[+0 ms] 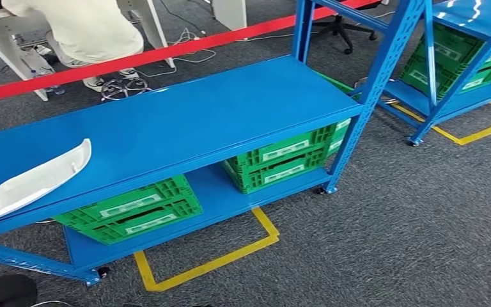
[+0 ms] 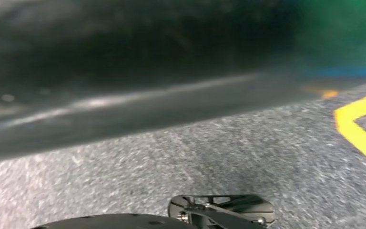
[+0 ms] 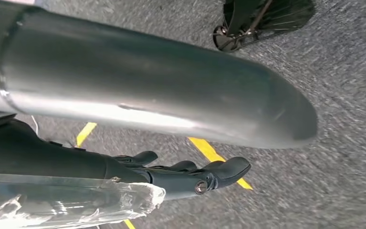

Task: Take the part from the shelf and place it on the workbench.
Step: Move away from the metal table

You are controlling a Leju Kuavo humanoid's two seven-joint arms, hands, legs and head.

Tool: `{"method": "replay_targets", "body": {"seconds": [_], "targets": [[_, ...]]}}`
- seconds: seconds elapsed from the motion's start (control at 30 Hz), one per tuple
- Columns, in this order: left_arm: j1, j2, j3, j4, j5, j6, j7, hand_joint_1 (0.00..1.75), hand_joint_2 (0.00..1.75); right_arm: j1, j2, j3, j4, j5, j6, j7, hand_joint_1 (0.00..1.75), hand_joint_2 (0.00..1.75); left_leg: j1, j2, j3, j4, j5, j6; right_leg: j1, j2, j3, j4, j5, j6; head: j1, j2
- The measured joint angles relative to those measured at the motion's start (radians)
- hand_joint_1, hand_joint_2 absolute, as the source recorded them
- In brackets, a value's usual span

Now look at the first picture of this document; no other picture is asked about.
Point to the white curved plastic part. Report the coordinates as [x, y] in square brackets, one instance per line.
[38, 182]

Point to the round silver stool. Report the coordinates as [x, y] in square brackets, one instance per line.
[387, 101]

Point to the black rounded floor object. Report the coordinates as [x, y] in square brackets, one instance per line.
[4, 292]

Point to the black office chair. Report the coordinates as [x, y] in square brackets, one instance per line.
[339, 29]

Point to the person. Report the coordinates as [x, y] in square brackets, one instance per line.
[93, 29]

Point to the long blue metal shelf rack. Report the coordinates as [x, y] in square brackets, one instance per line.
[186, 118]

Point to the clear water bottle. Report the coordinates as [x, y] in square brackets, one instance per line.
[55, 90]

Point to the white desk side panel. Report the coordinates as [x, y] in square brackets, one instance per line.
[228, 12]

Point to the green plastic crate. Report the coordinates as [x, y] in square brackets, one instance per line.
[186, 203]
[415, 72]
[249, 178]

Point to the chrome base swivel stool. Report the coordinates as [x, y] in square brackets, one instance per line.
[124, 87]

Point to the red barrier tape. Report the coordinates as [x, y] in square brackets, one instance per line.
[144, 56]

